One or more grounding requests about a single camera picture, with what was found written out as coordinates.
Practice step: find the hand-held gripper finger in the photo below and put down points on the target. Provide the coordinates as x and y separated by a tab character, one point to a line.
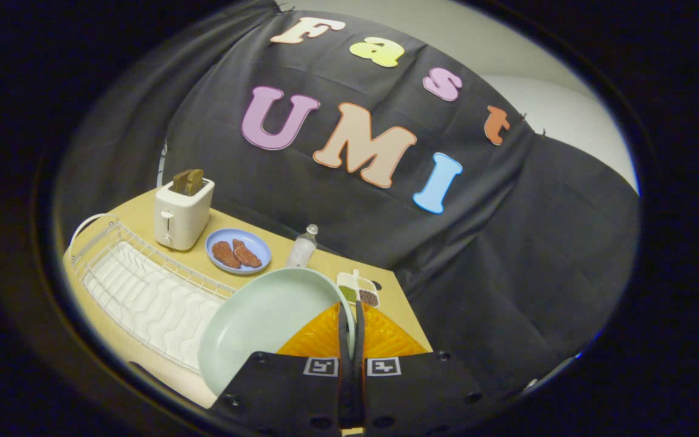
344	340
359	337

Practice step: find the pale green plate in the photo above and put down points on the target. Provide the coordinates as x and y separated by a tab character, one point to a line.
258	328

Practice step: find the blue plate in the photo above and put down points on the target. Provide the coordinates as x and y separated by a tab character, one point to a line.
246	246

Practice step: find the divided seasoning box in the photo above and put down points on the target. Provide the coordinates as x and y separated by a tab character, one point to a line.
358	290

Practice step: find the clear plastic bottle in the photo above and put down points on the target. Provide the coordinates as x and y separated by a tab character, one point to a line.
302	247

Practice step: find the brown meat patty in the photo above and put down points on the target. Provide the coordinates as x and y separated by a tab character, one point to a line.
246	254
225	254

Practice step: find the black backdrop cloth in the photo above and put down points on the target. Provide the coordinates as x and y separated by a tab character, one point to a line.
349	200

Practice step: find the white toaster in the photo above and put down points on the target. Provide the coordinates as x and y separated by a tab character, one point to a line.
181	213

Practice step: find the brown toast slice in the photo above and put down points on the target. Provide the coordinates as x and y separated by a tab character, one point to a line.
188	181

